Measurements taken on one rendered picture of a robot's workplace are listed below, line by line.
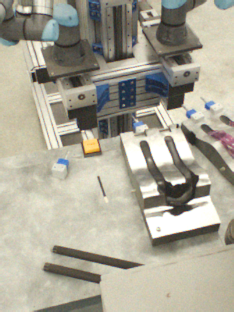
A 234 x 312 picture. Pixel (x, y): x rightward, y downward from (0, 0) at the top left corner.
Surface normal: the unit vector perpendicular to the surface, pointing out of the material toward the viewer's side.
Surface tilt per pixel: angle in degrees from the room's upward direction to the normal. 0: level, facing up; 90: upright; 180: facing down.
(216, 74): 0
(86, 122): 90
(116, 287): 0
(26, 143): 0
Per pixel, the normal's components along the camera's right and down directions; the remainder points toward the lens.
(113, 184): 0.00, -0.64
